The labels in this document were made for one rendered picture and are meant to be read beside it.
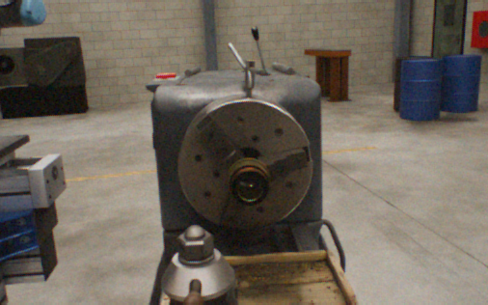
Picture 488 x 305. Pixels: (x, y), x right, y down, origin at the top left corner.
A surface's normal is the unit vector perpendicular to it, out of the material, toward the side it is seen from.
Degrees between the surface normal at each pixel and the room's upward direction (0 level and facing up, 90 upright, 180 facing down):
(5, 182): 90
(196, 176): 90
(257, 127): 90
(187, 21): 90
